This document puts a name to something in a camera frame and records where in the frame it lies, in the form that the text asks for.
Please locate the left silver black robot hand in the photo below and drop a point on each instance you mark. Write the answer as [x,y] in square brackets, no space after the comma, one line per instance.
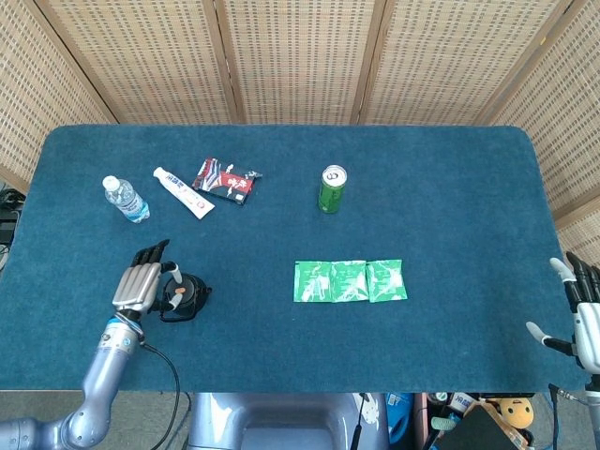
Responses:
[138,283]

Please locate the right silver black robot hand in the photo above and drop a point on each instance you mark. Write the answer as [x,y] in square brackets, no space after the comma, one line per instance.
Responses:
[588,323]

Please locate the black teapot lid orange knob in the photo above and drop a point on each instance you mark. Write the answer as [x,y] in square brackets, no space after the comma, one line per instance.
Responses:
[185,287]

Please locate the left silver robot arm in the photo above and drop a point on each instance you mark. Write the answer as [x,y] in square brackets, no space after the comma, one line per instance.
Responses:
[103,370]

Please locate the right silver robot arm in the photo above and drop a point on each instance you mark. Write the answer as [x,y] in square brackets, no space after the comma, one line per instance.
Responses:
[593,412]

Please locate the black cast iron teapot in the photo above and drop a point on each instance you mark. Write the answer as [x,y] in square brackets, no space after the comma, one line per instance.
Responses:
[199,295]

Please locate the clear plastic water bottle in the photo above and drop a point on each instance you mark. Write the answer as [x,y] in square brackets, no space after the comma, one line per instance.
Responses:
[126,201]

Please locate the white toothpaste tube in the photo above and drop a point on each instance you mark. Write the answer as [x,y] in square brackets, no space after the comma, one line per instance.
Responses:
[183,193]

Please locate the yellow plush toy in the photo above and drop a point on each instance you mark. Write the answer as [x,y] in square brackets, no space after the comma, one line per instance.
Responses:
[515,412]

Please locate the black red flat box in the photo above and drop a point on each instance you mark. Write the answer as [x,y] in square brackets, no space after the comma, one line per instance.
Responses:
[225,184]

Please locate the black floor devices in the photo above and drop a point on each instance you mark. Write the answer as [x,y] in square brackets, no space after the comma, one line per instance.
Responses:
[8,220]

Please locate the green sachet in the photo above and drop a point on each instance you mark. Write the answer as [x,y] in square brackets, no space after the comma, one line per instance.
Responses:
[311,281]
[386,280]
[349,280]

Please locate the blue table cloth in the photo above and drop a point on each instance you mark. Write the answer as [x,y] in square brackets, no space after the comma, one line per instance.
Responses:
[422,225]

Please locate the woven bamboo screen panel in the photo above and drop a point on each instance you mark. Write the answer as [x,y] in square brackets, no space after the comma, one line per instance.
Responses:
[33,94]
[140,56]
[450,56]
[562,131]
[300,56]

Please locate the silver robot torso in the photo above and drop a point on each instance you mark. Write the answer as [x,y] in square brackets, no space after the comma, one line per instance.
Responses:
[281,419]

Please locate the blue plastic bag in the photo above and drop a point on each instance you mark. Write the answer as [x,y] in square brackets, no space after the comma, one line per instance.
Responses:
[400,417]

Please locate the green drink can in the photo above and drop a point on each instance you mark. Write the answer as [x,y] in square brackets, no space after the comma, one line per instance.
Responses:
[332,192]

